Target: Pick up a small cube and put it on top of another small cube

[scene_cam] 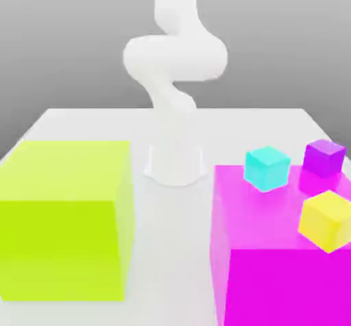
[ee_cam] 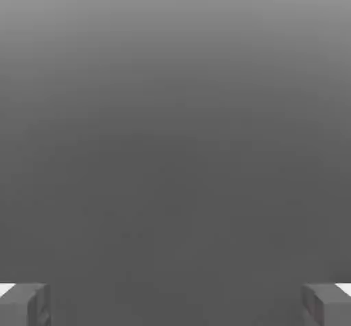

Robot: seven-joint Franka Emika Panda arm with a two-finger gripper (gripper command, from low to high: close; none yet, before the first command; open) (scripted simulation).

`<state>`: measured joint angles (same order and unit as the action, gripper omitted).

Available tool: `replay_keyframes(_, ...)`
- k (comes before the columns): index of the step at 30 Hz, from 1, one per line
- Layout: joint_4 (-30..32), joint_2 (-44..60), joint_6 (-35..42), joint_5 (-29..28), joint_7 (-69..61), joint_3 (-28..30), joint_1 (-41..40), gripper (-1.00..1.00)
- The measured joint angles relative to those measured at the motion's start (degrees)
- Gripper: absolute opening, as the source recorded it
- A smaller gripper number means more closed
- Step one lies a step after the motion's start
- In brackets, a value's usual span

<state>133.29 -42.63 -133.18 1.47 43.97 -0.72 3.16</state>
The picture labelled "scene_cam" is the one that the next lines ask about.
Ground small cyan cube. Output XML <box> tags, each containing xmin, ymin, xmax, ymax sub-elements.
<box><xmin>243</xmin><ymin>145</ymin><xmax>292</xmax><ymax>193</ymax></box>

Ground small purple cube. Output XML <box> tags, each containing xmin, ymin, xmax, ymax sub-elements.
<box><xmin>302</xmin><ymin>138</ymin><xmax>348</xmax><ymax>179</ymax></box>

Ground small yellow cube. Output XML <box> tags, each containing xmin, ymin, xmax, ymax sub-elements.
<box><xmin>298</xmin><ymin>190</ymin><xmax>351</xmax><ymax>255</ymax></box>

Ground large lime green box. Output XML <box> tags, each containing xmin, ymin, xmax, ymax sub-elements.
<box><xmin>0</xmin><ymin>140</ymin><xmax>136</xmax><ymax>303</ymax></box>

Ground large magenta box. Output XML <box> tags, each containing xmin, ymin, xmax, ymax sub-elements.
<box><xmin>210</xmin><ymin>164</ymin><xmax>351</xmax><ymax>326</ymax></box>

